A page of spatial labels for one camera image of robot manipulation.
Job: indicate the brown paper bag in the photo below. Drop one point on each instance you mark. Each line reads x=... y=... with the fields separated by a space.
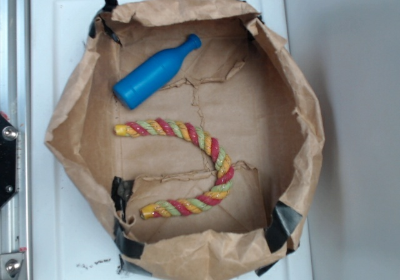
x=213 y=175

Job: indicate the blue plastic bottle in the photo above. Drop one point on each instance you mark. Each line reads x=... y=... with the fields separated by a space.
x=153 y=73

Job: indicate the white plastic tray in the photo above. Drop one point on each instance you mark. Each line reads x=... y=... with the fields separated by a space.
x=68 y=241

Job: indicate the black metal bracket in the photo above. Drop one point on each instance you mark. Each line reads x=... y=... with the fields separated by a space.
x=8 y=164

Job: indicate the aluminium frame rail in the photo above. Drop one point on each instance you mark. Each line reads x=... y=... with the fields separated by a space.
x=16 y=262

